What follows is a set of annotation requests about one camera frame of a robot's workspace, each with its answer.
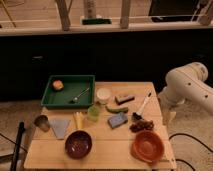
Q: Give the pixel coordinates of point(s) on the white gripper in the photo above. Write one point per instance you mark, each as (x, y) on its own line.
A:
(168, 114)

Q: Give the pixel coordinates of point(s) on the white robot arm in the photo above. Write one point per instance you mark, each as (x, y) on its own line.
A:
(185, 83)

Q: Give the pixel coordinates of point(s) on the orange bowl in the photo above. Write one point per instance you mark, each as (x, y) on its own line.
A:
(147, 146)

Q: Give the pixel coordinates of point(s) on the purple bowl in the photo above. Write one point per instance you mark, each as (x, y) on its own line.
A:
(78, 144)

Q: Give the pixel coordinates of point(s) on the brown grape bunch toy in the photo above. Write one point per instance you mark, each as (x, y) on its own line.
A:
(141, 125)

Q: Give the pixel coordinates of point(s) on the green banana toy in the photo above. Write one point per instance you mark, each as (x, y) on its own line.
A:
(117, 110)

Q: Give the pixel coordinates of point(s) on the blue sponge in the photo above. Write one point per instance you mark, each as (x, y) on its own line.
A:
(117, 120)

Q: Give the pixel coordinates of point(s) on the white cup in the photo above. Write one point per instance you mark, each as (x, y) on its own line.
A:
(103, 95)

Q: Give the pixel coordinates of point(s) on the green cup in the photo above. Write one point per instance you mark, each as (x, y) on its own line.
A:
(93, 113)

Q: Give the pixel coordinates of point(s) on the green plastic tray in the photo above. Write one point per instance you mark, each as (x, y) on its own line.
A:
(73, 85)

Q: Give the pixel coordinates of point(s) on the metal spoon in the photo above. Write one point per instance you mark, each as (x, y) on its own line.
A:
(75, 99)

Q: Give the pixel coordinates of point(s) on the grey cloth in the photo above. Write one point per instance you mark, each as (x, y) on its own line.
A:
(59, 127)

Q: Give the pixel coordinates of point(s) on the orange fruit toy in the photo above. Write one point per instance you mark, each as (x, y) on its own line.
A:
(57, 85)

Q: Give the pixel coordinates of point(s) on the green base stand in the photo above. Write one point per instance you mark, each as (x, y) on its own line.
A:
(96, 21)

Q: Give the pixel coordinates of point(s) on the metal cup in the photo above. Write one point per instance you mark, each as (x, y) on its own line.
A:
(42, 123)

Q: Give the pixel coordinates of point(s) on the black pole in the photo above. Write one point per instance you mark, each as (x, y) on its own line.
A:
(15, 156)

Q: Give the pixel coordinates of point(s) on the white handled brush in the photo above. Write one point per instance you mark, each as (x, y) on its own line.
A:
(138, 115)

